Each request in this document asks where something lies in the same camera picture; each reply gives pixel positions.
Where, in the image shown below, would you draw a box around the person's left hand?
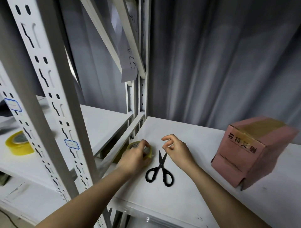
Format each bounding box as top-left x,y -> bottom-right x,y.
116,138 -> 153,178

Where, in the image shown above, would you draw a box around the person's right hand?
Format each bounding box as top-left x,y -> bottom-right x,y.
161,133 -> 198,173

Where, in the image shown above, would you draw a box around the yellow tape roll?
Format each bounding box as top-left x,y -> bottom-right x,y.
126,140 -> 154,159
5,130 -> 36,157

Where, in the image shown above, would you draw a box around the black scissors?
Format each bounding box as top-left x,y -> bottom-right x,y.
145,150 -> 175,188

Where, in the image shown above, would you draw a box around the pink lettered cardboard box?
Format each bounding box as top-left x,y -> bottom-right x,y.
210,116 -> 300,191

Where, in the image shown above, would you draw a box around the person's left forearm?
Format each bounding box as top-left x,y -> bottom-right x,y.
35,166 -> 131,228

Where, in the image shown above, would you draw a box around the person's right forearm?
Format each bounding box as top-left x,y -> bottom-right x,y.
182,163 -> 272,228

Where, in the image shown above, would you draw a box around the blue rack label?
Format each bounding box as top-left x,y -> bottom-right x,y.
4,97 -> 23,113
63,138 -> 81,151

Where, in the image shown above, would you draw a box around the handwritten paper sheet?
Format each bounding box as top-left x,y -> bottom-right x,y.
109,0 -> 140,49
120,43 -> 140,84

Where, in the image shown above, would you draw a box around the white metal shelf rack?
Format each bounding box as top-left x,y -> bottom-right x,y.
0,0 -> 152,228

